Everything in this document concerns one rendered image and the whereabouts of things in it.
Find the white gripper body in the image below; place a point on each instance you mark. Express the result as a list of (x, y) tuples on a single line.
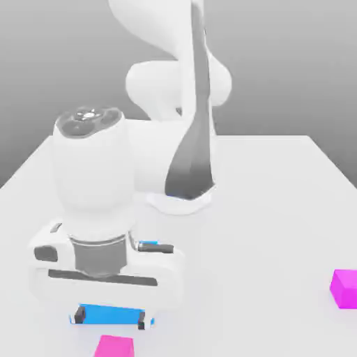
[(164, 290)]

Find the small magenta cube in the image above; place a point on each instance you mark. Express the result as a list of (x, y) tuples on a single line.
[(345, 290)]

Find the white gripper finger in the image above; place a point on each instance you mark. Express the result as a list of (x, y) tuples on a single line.
[(79, 315), (141, 320)]

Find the small blue cube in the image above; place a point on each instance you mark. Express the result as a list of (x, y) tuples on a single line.
[(111, 314)]

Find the small pink cube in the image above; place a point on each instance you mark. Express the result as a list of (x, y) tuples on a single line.
[(114, 347)]

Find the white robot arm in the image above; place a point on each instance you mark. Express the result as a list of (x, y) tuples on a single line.
[(92, 173)]

